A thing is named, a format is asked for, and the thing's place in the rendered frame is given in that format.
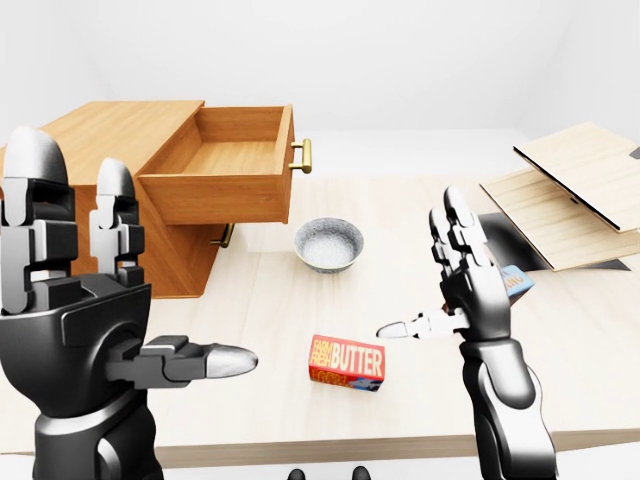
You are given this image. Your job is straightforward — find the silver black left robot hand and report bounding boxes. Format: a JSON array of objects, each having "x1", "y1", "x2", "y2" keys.
[{"x1": 0, "y1": 125, "x2": 260, "y2": 419}]

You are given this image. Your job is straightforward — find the grey patterned bowl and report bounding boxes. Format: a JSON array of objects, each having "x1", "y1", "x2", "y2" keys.
[{"x1": 293, "y1": 217, "x2": 365, "y2": 276}]

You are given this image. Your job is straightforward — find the pale wooden board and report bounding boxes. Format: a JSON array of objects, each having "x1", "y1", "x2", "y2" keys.
[
  {"x1": 479, "y1": 167, "x2": 640, "y2": 273},
  {"x1": 513, "y1": 121, "x2": 640, "y2": 234}
]

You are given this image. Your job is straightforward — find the brass drawer handle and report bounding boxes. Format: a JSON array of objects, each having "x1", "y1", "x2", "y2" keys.
[
  {"x1": 209, "y1": 222, "x2": 236, "y2": 249},
  {"x1": 288, "y1": 138, "x2": 313, "y2": 175}
]

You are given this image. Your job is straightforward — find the wooden cabinet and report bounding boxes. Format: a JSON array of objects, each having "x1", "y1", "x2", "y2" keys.
[{"x1": 0, "y1": 100, "x2": 229, "y2": 300}]

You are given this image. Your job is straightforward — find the red butter box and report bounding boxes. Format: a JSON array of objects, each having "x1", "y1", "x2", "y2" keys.
[{"x1": 308, "y1": 334, "x2": 387, "y2": 395}]

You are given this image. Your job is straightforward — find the open wooden drawer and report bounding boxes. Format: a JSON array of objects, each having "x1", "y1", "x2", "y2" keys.
[{"x1": 136, "y1": 104, "x2": 295, "y2": 227}]

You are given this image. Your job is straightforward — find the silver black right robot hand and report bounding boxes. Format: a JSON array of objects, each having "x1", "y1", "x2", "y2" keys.
[{"x1": 375, "y1": 185, "x2": 513, "y2": 344}]

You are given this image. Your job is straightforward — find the closed wooden drawer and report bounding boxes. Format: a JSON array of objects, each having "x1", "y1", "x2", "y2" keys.
[{"x1": 198, "y1": 222, "x2": 231, "y2": 299}]

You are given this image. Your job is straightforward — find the blue printed food box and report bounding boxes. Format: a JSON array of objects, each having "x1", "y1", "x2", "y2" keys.
[{"x1": 499, "y1": 264, "x2": 536, "y2": 305}]

